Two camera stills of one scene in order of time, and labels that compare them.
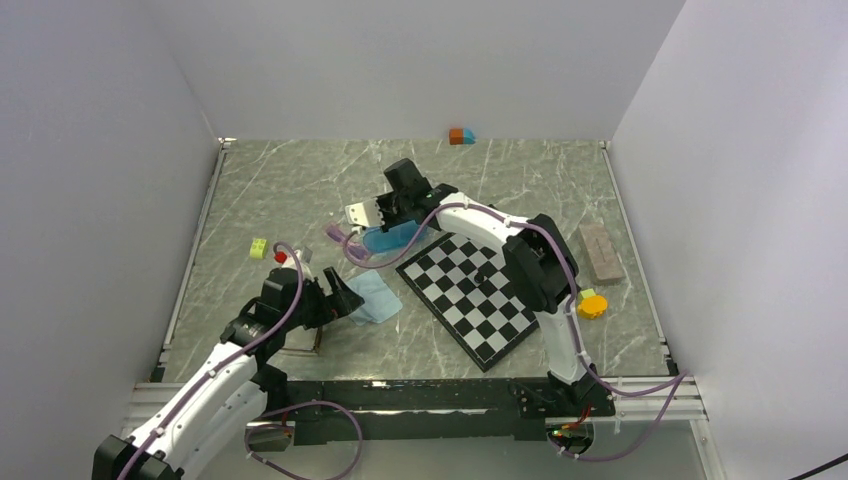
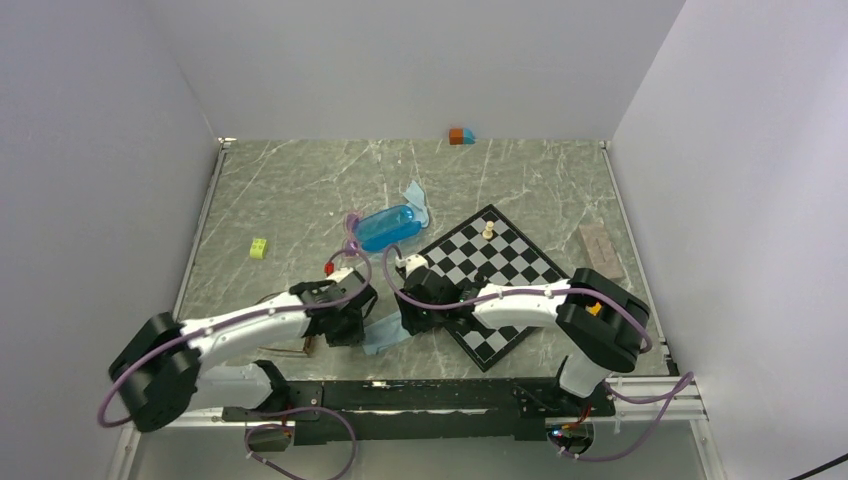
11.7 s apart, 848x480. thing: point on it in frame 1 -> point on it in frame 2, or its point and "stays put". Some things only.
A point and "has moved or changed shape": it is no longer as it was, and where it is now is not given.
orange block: x=456 y=136 stays put
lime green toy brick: x=259 y=248 stays put
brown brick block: x=605 y=261 stays put
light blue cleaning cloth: x=380 y=302 has moved or changed shape
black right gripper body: x=394 y=209 -> x=420 y=318
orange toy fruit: x=592 y=307 stays put
